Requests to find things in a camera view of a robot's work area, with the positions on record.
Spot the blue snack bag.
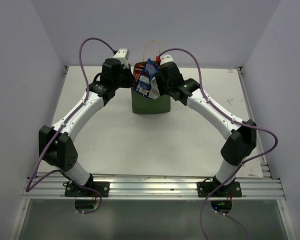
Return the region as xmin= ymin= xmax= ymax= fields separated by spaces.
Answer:
xmin=133 ymin=57 xmax=161 ymax=97

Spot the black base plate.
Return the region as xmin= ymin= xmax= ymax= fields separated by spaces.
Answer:
xmin=62 ymin=181 xmax=110 ymax=198
xmin=196 ymin=181 xmax=243 ymax=198

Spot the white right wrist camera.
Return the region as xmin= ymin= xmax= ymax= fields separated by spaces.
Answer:
xmin=155 ymin=54 xmax=174 ymax=67

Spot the green brown paper bag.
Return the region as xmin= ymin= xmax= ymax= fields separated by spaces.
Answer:
xmin=130 ymin=40 xmax=171 ymax=115

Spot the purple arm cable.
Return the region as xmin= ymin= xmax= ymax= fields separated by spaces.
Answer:
xmin=25 ymin=37 xmax=116 ymax=215
xmin=159 ymin=47 xmax=279 ymax=240

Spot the orange red Doritos bag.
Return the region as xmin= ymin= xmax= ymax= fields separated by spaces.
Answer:
xmin=132 ymin=61 xmax=161 ymax=100

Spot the aluminium rail frame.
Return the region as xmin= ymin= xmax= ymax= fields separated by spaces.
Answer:
xmin=9 ymin=65 xmax=298 ymax=240

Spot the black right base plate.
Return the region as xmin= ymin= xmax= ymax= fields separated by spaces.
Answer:
xmin=196 ymin=181 xmax=243 ymax=198

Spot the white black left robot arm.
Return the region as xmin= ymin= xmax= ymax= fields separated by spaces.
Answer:
xmin=39 ymin=55 xmax=135 ymax=186

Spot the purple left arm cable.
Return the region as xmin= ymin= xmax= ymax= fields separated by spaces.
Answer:
xmin=25 ymin=37 xmax=116 ymax=215

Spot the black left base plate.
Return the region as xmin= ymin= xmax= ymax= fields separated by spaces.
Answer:
xmin=62 ymin=181 xmax=110 ymax=198

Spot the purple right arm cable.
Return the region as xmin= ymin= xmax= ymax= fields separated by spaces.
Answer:
xmin=159 ymin=47 xmax=279 ymax=240

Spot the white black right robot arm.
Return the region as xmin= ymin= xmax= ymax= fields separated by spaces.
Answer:
xmin=155 ymin=62 xmax=257 ymax=186

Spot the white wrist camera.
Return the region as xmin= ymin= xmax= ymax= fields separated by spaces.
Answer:
xmin=113 ymin=48 xmax=130 ymax=66
xmin=155 ymin=54 xmax=174 ymax=67

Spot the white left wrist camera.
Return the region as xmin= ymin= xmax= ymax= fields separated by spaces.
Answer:
xmin=113 ymin=48 xmax=130 ymax=66

